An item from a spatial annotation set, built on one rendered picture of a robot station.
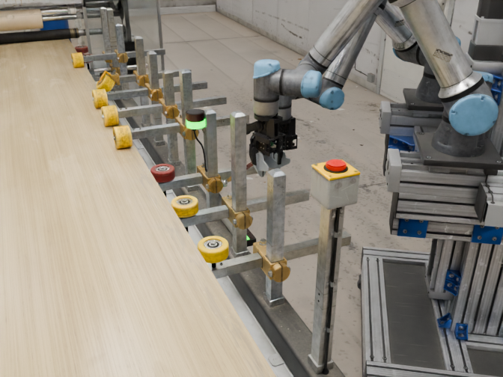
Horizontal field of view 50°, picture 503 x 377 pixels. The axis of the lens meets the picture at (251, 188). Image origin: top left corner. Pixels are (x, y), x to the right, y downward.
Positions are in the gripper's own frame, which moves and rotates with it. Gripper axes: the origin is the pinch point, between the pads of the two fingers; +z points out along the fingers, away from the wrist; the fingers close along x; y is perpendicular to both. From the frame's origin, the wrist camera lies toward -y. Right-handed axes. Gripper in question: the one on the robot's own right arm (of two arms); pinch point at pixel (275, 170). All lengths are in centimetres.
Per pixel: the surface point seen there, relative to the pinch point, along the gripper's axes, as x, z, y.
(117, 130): 23, -16, -51
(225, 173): -1.5, -3.2, -19.8
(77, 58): 146, -14, -50
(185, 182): -1.5, -2.9, -34.6
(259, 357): -91, -9, -47
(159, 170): -1.0, -8.9, -42.8
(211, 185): -8.5, -3.5, -27.6
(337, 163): -80, -41, -25
